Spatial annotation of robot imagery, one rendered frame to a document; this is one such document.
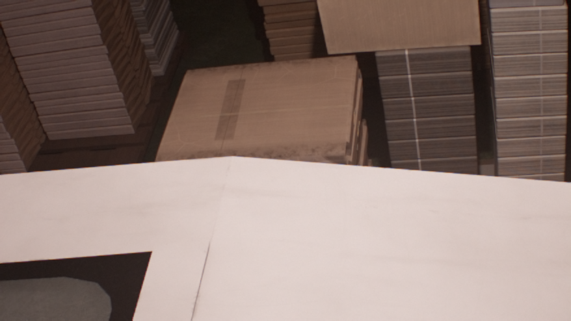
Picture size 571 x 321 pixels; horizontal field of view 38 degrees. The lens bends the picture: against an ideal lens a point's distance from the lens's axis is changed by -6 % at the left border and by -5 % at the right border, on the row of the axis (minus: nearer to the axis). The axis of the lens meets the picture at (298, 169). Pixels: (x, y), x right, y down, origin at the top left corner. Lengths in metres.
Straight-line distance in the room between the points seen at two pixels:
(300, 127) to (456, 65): 0.55
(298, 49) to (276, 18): 0.19
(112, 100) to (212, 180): 3.04
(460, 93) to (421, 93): 0.11
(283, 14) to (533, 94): 1.52
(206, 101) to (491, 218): 1.50
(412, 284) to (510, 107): 1.80
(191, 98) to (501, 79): 0.87
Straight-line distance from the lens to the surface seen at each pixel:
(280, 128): 2.08
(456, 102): 2.48
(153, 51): 4.21
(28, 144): 4.02
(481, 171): 3.39
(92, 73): 3.81
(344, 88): 2.17
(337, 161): 1.98
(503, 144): 2.60
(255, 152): 2.03
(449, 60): 2.40
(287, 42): 3.78
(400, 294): 0.74
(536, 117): 2.55
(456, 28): 2.35
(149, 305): 0.73
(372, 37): 2.37
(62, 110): 3.99
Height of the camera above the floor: 2.37
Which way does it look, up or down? 40 degrees down
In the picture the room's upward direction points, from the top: 13 degrees counter-clockwise
